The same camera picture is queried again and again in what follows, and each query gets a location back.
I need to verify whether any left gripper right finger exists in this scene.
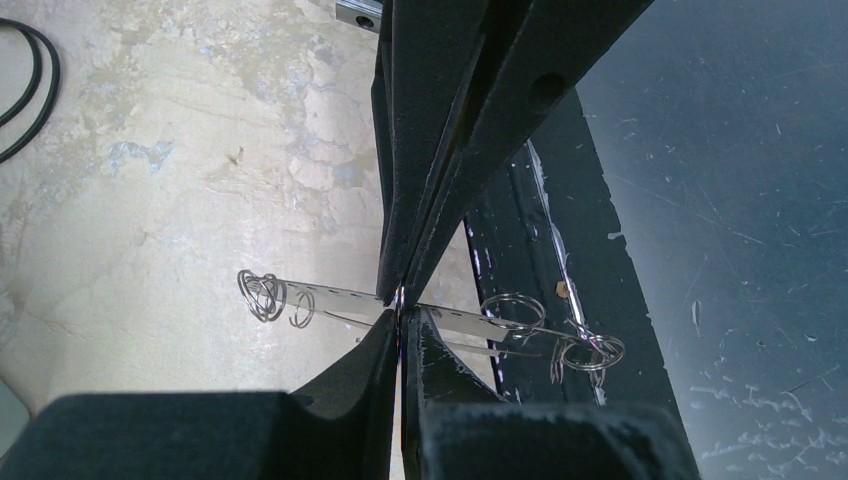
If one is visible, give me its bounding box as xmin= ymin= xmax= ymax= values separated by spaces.
xmin=400 ymin=307 xmax=699 ymax=479

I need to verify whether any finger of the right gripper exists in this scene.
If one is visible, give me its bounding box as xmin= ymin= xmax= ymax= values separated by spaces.
xmin=371 ymin=1 xmax=489 ymax=303
xmin=405 ymin=1 xmax=647 ymax=305

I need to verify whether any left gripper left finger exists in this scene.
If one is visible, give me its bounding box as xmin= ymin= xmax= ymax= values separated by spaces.
xmin=1 ymin=311 xmax=399 ymax=479

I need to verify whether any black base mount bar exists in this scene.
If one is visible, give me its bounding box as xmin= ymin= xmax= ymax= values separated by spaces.
xmin=464 ymin=93 xmax=679 ymax=415

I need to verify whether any coiled black cable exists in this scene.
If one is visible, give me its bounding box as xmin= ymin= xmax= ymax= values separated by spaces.
xmin=0 ymin=17 xmax=62 ymax=166

